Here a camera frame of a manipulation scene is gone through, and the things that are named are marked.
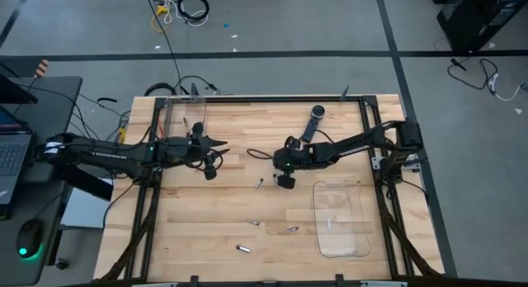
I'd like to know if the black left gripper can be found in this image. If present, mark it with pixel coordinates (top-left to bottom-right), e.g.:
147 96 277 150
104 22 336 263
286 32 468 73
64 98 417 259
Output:
164 122 231 181

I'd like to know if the black aluminium table frame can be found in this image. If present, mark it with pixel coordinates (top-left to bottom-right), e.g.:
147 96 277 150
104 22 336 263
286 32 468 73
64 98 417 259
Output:
98 95 446 287

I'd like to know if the black computer tower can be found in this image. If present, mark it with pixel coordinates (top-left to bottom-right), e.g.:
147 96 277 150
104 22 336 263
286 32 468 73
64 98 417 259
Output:
465 0 528 36
436 0 496 54

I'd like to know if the black floor cable with plug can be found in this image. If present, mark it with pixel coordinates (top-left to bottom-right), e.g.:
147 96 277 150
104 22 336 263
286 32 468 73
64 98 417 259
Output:
447 58 500 91

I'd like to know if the black flat screen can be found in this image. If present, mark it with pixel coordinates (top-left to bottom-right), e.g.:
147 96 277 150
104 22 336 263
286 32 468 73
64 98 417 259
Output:
0 74 39 106

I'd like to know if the orange black striped object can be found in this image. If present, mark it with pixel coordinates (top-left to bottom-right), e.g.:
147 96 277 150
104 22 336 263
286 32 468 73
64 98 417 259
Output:
34 59 50 78

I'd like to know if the yellow cable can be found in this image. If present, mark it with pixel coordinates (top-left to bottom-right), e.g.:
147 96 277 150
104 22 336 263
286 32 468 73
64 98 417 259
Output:
149 4 171 35

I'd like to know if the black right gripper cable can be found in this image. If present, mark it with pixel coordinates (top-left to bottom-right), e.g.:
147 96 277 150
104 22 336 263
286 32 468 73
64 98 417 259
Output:
246 148 274 161

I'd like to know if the white panel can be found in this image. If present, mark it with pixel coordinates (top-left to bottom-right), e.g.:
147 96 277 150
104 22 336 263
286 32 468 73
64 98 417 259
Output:
60 177 115 230

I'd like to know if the clear plastic bin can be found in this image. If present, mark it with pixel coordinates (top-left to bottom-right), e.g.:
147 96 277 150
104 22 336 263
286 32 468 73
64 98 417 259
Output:
162 96 207 161
312 179 371 259

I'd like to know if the black laptop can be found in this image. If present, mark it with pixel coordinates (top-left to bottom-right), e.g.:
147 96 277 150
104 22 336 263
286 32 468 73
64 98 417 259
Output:
0 105 35 220

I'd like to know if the black desk support bar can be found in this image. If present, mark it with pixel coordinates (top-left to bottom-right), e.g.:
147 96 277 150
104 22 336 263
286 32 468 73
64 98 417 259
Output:
55 162 115 202

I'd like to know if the thick black cable loop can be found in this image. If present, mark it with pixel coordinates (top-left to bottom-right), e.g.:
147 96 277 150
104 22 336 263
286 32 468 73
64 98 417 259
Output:
143 82 179 97

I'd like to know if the black cable coil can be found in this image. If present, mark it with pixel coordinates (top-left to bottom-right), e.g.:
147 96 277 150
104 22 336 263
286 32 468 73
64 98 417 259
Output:
176 0 210 23

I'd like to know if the dark grey desk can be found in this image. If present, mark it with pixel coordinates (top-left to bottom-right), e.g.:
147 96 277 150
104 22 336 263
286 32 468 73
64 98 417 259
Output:
0 75 83 287

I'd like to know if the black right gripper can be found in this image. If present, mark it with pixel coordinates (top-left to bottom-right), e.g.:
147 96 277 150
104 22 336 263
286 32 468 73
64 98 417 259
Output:
272 137 317 190

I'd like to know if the black grey handheld device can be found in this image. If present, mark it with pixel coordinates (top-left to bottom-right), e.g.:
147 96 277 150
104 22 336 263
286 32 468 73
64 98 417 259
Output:
300 104 326 144

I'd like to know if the black computer mouse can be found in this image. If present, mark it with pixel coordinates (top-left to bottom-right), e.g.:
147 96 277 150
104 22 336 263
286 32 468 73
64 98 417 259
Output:
15 219 45 260

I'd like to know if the white floor cable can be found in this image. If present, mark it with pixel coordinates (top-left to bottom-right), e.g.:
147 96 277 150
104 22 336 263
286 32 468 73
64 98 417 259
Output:
488 72 526 102

